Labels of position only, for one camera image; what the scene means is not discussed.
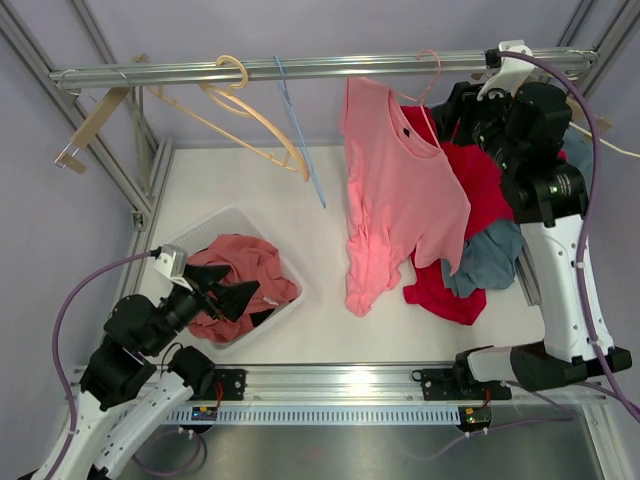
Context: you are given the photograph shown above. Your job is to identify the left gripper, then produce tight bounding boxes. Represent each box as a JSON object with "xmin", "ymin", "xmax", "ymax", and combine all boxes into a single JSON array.
[{"xmin": 145, "ymin": 263, "xmax": 260, "ymax": 356}]

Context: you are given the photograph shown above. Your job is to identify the metal hanging rail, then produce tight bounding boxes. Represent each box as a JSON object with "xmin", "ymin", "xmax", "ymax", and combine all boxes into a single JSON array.
[{"xmin": 48, "ymin": 48, "xmax": 600, "ymax": 92}]

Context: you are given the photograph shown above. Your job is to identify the light pink t shirt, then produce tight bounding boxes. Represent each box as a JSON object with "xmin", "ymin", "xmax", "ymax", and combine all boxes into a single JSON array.
[{"xmin": 341, "ymin": 78, "xmax": 471, "ymax": 317}]

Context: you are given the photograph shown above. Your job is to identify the dusty pink t shirt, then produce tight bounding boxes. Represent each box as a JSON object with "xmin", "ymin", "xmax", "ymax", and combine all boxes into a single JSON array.
[{"xmin": 187, "ymin": 234, "xmax": 298, "ymax": 344}]

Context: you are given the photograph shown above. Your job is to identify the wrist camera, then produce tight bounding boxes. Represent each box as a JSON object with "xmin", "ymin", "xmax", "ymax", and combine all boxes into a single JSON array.
[
  {"xmin": 477, "ymin": 39, "xmax": 535, "ymax": 101},
  {"xmin": 151, "ymin": 244, "xmax": 188, "ymax": 281}
]

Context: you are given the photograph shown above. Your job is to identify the white laundry basket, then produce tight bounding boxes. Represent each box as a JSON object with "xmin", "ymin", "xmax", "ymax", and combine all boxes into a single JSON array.
[{"xmin": 163, "ymin": 206, "xmax": 306, "ymax": 353}]

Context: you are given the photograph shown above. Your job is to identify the light blue wire hanger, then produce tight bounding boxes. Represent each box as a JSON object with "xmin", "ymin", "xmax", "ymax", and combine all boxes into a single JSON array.
[{"xmin": 273, "ymin": 55, "xmax": 327, "ymax": 209}]

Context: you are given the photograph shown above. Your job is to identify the beige plastic hanger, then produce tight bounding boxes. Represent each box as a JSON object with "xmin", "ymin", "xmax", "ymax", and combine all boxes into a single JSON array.
[{"xmin": 147, "ymin": 53, "xmax": 311, "ymax": 182}]

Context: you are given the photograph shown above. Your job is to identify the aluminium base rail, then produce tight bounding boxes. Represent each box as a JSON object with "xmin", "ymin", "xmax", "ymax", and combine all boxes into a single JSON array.
[{"xmin": 63, "ymin": 363, "xmax": 609, "ymax": 405}]

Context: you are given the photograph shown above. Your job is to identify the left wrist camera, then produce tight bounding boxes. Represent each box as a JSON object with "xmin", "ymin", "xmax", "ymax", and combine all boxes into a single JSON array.
[{"xmin": 151, "ymin": 244, "xmax": 188, "ymax": 281}]

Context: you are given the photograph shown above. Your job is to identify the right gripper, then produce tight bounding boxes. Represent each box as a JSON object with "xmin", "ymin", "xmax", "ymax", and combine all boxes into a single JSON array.
[{"xmin": 429, "ymin": 77, "xmax": 521, "ymax": 173}]

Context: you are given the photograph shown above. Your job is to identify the black t shirt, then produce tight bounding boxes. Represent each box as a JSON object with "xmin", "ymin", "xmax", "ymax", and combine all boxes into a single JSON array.
[{"xmin": 249, "ymin": 309, "xmax": 274, "ymax": 328}]

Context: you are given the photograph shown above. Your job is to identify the left wooden clip hanger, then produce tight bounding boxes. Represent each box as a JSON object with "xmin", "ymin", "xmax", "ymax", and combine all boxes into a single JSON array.
[{"xmin": 54, "ymin": 68, "xmax": 150, "ymax": 182}]

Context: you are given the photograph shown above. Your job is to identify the pink wire hanger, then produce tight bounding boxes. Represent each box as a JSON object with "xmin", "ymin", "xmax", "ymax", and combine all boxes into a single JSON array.
[{"xmin": 392, "ymin": 48, "xmax": 444, "ymax": 146}]

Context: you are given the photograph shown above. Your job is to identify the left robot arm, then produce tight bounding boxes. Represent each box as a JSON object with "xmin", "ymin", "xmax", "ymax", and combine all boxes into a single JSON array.
[{"xmin": 31, "ymin": 265, "xmax": 259, "ymax": 479}]

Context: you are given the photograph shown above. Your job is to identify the right wooden clip hanger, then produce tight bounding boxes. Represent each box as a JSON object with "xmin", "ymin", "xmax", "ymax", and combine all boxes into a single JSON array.
[{"xmin": 470, "ymin": 73, "xmax": 616, "ymax": 149}]

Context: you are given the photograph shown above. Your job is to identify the grey blue t shirt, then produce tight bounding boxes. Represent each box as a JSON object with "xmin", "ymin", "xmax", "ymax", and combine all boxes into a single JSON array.
[{"xmin": 439, "ymin": 129, "xmax": 596, "ymax": 299}]

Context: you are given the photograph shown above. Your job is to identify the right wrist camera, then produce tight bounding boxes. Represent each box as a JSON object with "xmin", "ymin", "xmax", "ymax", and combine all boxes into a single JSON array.
[{"xmin": 477, "ymin": 39, "xmax": 535, "ymax": 101}]

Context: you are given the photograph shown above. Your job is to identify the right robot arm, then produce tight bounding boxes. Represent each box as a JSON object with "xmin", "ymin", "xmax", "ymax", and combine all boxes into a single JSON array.
[{"xmin": 432, "ymin": 82, "xmax": 632, "ymax": 399}]

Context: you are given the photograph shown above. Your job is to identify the white slotted cable duct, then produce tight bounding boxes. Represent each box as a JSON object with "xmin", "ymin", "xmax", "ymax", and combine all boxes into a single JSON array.
[{"xmin": 163, "ymin": 405, "xmax": 461, "ymax": 426}]

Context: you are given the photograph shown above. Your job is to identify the wooden clip hanger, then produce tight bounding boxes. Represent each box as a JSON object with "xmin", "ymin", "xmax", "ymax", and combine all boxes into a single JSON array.
[
  {"xmin": 470, "ymin": 73, "xmax": 616, "ymax": 149},
  {"xmin": 54, "ymin": 68, "xmax": 150, "ymax": 182}
]

